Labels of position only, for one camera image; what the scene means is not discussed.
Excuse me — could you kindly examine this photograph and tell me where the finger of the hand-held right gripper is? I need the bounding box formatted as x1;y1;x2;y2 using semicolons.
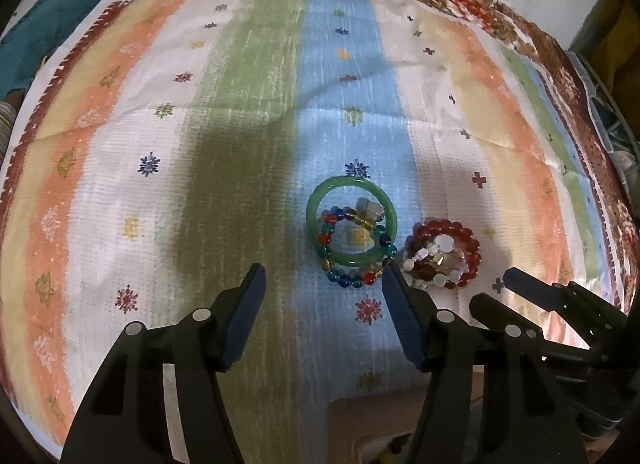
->
502;267;568;312
469;293;553;345

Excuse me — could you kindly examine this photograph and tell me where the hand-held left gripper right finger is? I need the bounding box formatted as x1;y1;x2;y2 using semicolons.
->
381;260;587;464

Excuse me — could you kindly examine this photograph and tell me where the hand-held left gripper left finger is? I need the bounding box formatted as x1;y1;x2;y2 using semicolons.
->
60;263;267;464

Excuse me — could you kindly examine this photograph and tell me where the multicoloured glass bead bracelet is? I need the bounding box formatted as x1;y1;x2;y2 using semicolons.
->
315;205;399;291

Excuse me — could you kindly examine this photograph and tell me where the white and brown bead bracelet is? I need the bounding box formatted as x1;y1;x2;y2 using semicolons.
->
401;235;476;291

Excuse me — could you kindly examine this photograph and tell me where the red bead bracelet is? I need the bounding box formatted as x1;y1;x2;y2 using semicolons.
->
404;218;482;291

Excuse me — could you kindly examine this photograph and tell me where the tan jewelry box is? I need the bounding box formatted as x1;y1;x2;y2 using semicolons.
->
326;386;437;464

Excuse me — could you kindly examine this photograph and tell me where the green jade bangle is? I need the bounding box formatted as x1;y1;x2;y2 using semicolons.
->
306;176;399;269

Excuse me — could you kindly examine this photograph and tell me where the small silver and amber trinket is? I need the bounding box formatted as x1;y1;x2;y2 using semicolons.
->
349;197;386;231

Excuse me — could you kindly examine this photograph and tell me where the striped pastel cloth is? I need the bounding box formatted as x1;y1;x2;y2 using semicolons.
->
0;0;627;464

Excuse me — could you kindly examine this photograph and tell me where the grey blue patterned cloth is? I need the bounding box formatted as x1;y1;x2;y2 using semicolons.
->
567;51;640;155

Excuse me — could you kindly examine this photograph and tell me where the yellow cloth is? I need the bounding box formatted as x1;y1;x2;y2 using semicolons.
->
594;0;640;112

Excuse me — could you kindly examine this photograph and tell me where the teal cloth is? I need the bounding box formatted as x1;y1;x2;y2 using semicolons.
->
0;0;157;100

